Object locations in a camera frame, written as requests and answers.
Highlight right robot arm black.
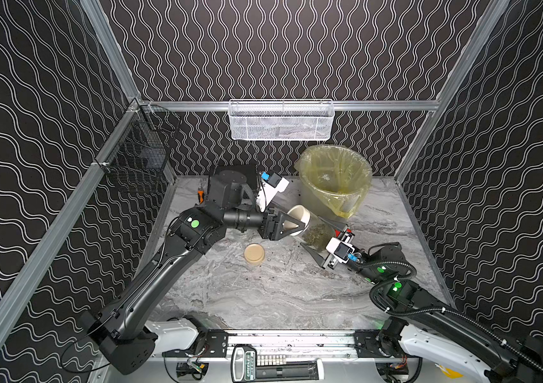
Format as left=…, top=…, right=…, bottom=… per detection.
left=301, top=229, right=543, bottom=382

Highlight black plastic tool case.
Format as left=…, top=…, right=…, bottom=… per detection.
left=209, top=163, right=259, bottom=192

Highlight white wire mesh basket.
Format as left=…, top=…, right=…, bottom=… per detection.
left=228, top=99, right=335, bottom=141

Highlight yellow tape roll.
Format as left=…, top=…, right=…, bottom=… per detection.
left=436, top=364, right=464, bottom=379

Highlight jar with cream lid front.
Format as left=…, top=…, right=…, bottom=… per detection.
left=300, top=214, right=335, bottom=252

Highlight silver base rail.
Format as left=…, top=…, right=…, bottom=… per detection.
left=98, top=329, right=445, bottom=361

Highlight tan jar lid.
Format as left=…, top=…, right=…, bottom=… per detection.
left=244, top=244, right=265, bottom=266

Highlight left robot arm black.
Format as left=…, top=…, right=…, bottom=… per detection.
left=79, top=167, right=305, bottom=375

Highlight trash bin with yellow bag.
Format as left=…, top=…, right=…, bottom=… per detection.
left=295, top=145, right=373, bottom=221

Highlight black wire basket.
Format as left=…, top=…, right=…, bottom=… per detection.
left=98, top=98, right=174, bottom=195

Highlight cream jar lid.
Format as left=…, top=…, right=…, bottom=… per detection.
left=284, top=204, right=311, bottom=236

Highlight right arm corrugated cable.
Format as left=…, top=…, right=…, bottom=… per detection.
left=347, top=246, right=543, bottom=383

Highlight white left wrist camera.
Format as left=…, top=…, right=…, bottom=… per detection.
left=257, top=172, right=289, bottom=212

